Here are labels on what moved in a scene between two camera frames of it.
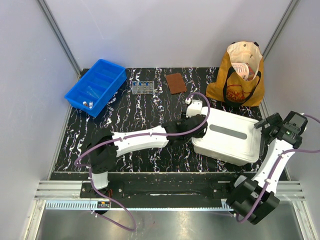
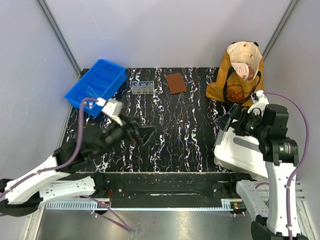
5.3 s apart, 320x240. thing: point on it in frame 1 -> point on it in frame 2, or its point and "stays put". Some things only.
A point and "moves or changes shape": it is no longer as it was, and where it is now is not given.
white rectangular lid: (230, 135) moves or changes shape
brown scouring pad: (176, 83) stays put
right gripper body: (274, 120) -> (248, 124)
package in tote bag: (244, 70) stays put
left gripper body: (199, 135) -> (117, 134)
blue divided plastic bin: (91, 93) stays put
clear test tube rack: (143, 87) stays put
